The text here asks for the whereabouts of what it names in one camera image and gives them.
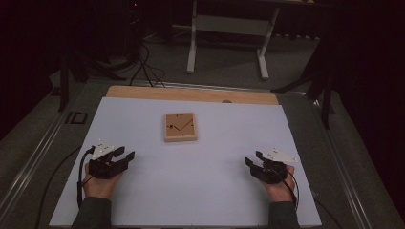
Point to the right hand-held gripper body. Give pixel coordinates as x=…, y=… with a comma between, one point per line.
x=270, y=171

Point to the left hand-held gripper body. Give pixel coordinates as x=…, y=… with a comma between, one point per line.
x=103, y=168

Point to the wooden photo frame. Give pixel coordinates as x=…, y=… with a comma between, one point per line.
x=180, y=127

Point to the person's left hand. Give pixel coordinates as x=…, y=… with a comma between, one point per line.
x=100, y=187

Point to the person's right hand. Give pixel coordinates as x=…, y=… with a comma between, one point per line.
x=280, y=191

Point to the black square floor plate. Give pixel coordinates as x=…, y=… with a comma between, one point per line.
x=76, y=118

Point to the black stand with splayed legs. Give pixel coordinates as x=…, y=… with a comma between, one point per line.
x=321, y=82

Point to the dark equipment with red light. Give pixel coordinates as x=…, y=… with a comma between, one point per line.
x=135, y=19

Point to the white metal stand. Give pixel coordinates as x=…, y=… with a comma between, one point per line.
x=229, y=26

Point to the long metal floor rail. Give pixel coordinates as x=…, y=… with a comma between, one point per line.
x=344, y=165
x=35, y=159

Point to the black post stand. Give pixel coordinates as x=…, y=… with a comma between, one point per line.
x=64, y=86

